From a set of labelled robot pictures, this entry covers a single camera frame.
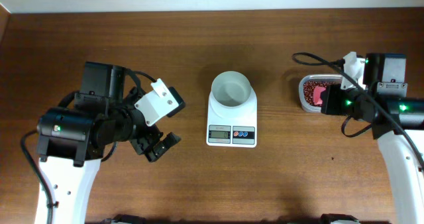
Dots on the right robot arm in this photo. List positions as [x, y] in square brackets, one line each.
[398, 131]

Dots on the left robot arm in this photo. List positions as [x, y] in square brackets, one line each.
[66, 176]

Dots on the red beans in container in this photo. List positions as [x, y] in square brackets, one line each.
[308, 88]

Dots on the white digital kitchen scale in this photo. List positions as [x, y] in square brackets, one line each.
[232, 126]

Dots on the pink measuring scoop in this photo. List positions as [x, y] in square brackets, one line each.
[318, 90]

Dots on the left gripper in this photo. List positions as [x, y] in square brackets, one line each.
[154, 154]

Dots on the clear plastic bean container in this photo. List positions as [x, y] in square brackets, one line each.
[336, 79]

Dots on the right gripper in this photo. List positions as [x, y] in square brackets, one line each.
[330, 99]

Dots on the white round bowl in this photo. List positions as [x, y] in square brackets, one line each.
[231, 88]

